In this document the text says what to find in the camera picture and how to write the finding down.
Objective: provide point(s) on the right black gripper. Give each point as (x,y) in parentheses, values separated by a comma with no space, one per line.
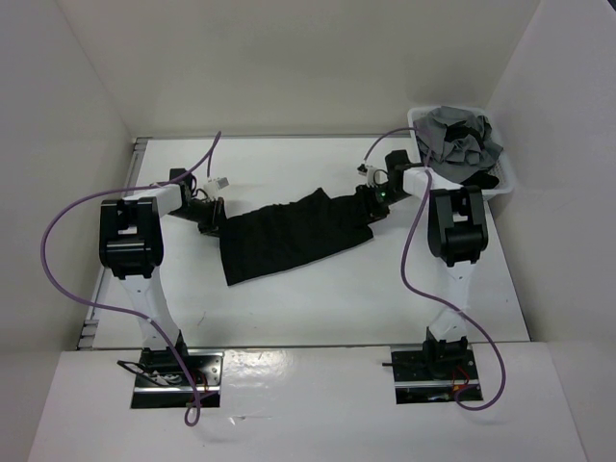
(370,210)

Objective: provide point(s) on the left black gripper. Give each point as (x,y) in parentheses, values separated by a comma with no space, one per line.
(217,218)

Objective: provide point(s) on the black skirt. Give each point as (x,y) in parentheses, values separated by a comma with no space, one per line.
(282,237)

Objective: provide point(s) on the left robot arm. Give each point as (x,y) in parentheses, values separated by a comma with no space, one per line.
(131,246)

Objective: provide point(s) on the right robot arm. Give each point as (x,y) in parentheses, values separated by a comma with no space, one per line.
(456,236)

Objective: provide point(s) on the black garment in basket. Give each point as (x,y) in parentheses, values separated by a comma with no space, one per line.
(481,182)

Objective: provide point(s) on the white plastic basket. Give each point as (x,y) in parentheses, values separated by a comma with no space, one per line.
(502,169)

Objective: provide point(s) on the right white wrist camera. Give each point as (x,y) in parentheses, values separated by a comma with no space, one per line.
(375,177)

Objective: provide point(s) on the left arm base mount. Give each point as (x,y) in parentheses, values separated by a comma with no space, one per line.
(161,383)

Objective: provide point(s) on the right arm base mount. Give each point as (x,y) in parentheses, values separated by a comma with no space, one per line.
(418,381)

